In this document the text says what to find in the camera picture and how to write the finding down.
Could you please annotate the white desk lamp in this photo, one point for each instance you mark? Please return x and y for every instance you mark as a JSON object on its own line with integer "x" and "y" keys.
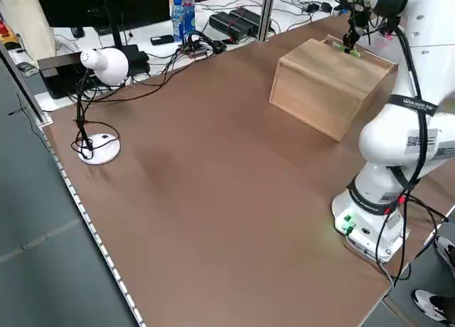
{"x": 106, "y": 65}

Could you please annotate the aluminium frame post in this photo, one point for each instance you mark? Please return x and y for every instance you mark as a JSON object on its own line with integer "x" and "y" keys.
{"x": 266, "y": 14}

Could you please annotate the green stick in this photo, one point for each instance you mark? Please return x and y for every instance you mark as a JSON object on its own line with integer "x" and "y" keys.
{"x": 352, "y": 52}

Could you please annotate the person's foot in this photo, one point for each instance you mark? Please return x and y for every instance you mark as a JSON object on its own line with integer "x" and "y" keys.
{"x": 446, "y": 250}
{"x": 432, "y": 305}

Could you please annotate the black power brick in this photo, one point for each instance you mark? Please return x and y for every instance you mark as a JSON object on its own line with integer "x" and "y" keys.
{"x": 227, "y": 25}
{"x": 249, "y": 16}

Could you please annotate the wooden drawer cabinet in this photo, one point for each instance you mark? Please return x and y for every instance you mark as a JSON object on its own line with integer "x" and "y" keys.
{"x": 320, "y": 89}

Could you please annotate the black computer monitor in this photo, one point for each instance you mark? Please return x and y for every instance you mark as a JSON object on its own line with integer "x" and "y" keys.
{"x": 99, "y": 3}

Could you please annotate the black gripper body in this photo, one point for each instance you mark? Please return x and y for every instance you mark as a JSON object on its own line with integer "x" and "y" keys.
{"x": 358, "y": 12}

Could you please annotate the blue plastic bottle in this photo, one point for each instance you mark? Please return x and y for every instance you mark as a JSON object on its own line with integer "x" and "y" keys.
{"x": 176, "y": 19}
{"x": 189, "y": 12}

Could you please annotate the black flat electronics box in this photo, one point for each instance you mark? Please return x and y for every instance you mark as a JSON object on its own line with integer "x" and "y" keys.
{"x": 60, "y": 78}

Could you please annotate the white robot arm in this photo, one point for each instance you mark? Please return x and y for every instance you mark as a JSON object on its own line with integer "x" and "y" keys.
{"x": 387, "y": 142}

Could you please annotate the black smartphone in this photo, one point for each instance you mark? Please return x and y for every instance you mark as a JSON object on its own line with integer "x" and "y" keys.
{"x": 162, "y": 40}

